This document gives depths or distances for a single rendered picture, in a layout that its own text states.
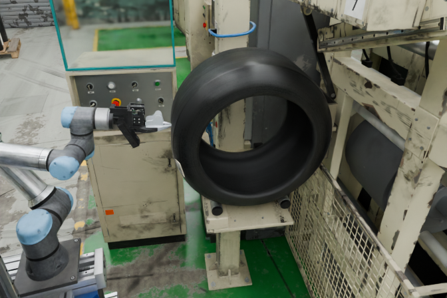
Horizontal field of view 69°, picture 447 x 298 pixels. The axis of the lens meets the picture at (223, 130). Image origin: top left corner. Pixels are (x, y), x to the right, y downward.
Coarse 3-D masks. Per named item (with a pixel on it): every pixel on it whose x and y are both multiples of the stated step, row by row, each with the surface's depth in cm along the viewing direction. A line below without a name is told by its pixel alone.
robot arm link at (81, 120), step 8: (64, 112) 108; (72, 112) 109; (80, 112) 109; (88, 112) 110; (64, 120) 108; (72, 120) 109; (80, 120) 109; (88, 120) 110; (72, 128) 111; (80, 128) 110; (88, 128) 112
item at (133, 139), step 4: (120, 124) 114; (120, 128) 114; (124, 128) 115; (124, 132) 115; (128, 132) 116; (132, 132) 119; (128, 136) 116; (132, 136) 117; (136, 136) 120; (128, 140) 117; (132, 140) 118; (136, 140) 119; (132, 144) 118; (136, 144) 119
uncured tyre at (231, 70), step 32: (224, 64) 109; (256, 64) 105; (288, 64) 110; (192, 96) 106; (224, 96) 103; (288, 96) 106; (320, 96) 111; (192, 128) 107; (288, 128) 146; (320, 128) 114; (192, 160) 113; (224, 160) 149; (256, 160) 151; (288, 160) 144; (320, 160) 122; (224, 192) 121; (256, 192) 126; (288, 192) 127
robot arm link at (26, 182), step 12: (0, 132) 119; (0, 168) 118; (12, 168) 119; (12, 180) 121; (24, 180) 122; (36, 180) 125; (24, 192) 123; (36, 192) 125; (48, 192) 127; (60, 192) 132; (36, 204) 124; (48, 204) 126; (60, 204) 129; (72, 204) 136
